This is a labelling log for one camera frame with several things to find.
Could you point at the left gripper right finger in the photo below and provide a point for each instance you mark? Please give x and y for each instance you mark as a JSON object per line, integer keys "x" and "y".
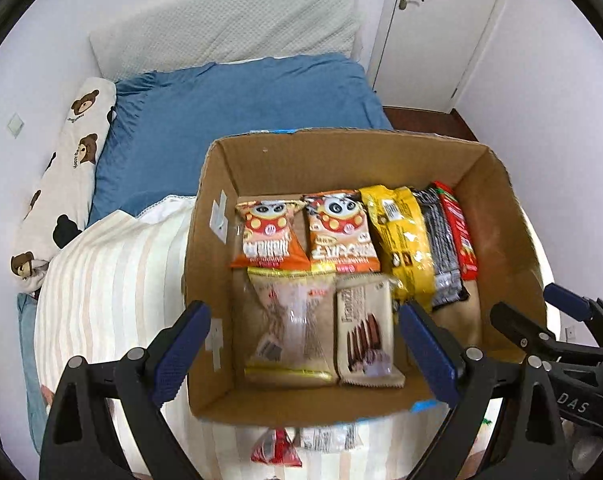
{"x": 527, "y": 440}

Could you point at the white printed snack packet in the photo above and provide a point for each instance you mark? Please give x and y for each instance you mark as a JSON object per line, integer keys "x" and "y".
{"x": 328, "y": 439}

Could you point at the blue bed sheet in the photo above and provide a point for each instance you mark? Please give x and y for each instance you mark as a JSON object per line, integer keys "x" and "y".
{"x": 164, "y": 123}

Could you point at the clear yellow-edged snack bag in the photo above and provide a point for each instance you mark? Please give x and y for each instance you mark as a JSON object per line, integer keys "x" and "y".
{"x": 289, "y": 330}

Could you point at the light blue towel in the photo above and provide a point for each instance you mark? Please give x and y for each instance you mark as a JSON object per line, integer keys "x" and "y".
{"x": 36, "y": 406}

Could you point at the yellow snack bag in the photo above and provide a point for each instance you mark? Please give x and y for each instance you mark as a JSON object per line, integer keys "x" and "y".
{"x": 398, "y": 221}

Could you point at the white door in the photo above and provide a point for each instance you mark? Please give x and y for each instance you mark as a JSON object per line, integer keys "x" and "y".
{"x": 426, "y": 52}

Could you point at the grey quilted headboard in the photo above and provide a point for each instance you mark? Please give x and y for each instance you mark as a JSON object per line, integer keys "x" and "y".
{"x": 177, "y": 34}

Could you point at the white bear print pillow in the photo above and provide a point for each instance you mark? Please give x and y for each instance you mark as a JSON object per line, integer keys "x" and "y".
{"x": 58, "y": 211}

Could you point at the white wall switch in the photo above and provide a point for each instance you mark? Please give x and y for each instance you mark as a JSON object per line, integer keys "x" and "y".
{"x": 15, "y": 125}

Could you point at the black snack bag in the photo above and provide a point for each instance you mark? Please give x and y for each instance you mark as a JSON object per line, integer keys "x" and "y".
{"x": 448, "y": 278}

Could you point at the small red snack packet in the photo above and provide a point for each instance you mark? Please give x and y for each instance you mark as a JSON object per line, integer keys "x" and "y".
{"x": 275, "y": 448}

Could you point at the orange panda snack bag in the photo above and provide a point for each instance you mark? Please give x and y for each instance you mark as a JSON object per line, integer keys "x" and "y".
{"x": 340, "y": 239}
{"x": 269, "y": 240}

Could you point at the cream striped blanket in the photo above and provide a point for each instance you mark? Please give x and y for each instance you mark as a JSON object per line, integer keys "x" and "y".
{"x": 117, "y": 284}

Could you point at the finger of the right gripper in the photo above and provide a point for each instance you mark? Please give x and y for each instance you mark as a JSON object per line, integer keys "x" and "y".
{"x": 533, "y": 339}
{"x": 581, "y": 309}

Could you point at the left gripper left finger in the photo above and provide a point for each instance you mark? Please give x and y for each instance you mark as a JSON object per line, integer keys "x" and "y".
{"x": 80, "y": 439}

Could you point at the beige Franzzi cookie pack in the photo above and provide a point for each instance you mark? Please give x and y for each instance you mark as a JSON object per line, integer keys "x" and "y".
{"x": 364, "y": 327}

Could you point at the cardboard box blue outside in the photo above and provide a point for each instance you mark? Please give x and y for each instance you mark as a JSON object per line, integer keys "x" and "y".
{"x": 300, "y": 243}

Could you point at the red green snack pack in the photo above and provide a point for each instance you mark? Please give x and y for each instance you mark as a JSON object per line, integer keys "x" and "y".
{"x": 462, "y": 239}

